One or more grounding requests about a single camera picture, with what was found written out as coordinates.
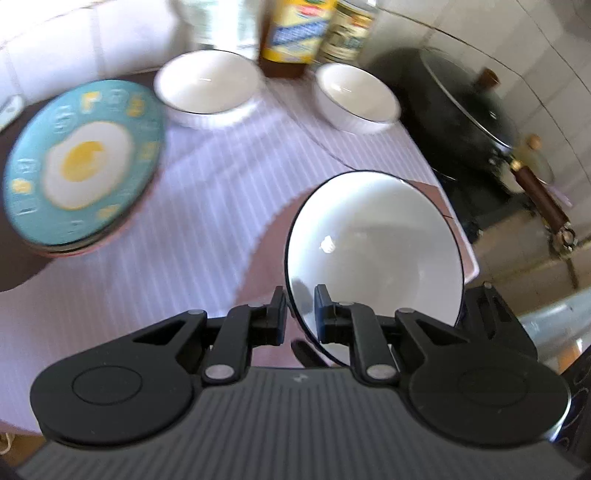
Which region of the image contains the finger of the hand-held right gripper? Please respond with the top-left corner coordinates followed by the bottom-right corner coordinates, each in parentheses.
top-left (462, 282), bottom-right (539, 365)

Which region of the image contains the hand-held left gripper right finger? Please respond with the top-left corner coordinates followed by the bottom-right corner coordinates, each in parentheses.
top-left (314, 286), bottom-right (467, 385)

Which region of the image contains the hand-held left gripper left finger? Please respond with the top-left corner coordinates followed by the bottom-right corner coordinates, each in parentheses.
top-left (131, 286), bottom-right (288, 385)

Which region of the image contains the small white bowl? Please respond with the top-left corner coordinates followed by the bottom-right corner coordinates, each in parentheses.
top-left (284, 171), bottom-right (465, 365)

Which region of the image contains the blue fried egg plate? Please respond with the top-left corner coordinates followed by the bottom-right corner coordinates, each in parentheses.
top-left (2, 79), bottom-right (168, 247)

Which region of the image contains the purple striped tablecloth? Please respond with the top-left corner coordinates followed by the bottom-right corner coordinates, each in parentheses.
top-left (0, 69), bottom-right (481, 435)

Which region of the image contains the medium white ribbed bowl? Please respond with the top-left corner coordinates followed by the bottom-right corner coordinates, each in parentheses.
top-left (314, 62), bottom-right (402, 134)

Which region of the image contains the glass wok lid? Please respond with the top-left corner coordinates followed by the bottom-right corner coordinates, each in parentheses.
top-left (418, 48), bottom-right (518, 155)

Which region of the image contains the black wok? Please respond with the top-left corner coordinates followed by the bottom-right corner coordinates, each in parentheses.
top-left (365, 46), bottom-right (522, 241)

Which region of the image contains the large white ribbed bowl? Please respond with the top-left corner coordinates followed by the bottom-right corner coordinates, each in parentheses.
top-left (153, 50), bottom-right (267, 129)

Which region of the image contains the yellow label oil bottle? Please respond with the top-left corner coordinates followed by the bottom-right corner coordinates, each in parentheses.
top-left (259, 0), bottom-right (338, 79)

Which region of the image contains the pale label vinegar bottle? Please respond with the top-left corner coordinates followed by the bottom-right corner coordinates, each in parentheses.
top-left (318, 0), bottom-right (377, 65)

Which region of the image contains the clear plastic bottle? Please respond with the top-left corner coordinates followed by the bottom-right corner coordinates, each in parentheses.
top-left (172, 0), bottom-right (259, 56)

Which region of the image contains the white cutting board stand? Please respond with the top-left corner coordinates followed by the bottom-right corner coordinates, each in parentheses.
top-left (0, 95), bottom-right (26, 132)

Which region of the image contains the wooden-handled pan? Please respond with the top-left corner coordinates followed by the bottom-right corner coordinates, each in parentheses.
top-left (489, 134), bottom-right (578, 252)

